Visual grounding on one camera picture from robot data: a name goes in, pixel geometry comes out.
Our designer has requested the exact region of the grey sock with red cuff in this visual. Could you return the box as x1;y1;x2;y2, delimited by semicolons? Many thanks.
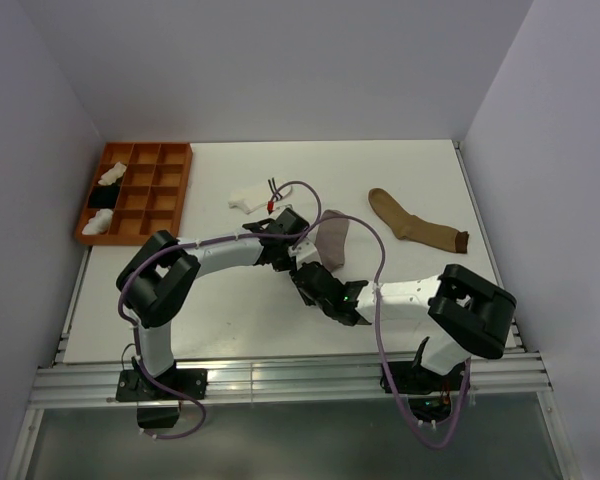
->
314;210;350;272

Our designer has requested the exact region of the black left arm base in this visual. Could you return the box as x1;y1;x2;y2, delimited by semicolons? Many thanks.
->
115;365;208;430

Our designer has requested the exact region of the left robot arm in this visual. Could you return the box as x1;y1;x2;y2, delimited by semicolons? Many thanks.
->
116;208;309;399

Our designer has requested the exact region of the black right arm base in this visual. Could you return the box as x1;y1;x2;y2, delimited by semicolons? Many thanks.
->
379;361;471;424

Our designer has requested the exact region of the white sock with black stripes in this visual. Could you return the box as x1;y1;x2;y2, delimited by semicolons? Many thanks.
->
228;177;293;215

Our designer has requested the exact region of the tan brown long sock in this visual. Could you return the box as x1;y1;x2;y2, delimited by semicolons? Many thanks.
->
367;188;470;254

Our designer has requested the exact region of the orange wooden compartment tray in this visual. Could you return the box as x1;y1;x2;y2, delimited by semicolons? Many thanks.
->
75;142;193;246

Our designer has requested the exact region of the white rolled sock in tray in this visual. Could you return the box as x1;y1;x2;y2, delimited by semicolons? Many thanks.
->
81;209;114;236

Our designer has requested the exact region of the cream rolled sock in tray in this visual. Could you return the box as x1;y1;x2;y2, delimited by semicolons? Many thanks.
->
97;162;127;186

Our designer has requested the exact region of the black rolled sock in tray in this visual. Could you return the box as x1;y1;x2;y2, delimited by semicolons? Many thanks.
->
87;184;120;210

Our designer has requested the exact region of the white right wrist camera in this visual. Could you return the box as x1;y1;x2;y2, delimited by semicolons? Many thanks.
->
288;239;321;268

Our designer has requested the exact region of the aluminium frame rail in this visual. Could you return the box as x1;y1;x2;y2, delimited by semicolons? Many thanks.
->
28;351;552;409

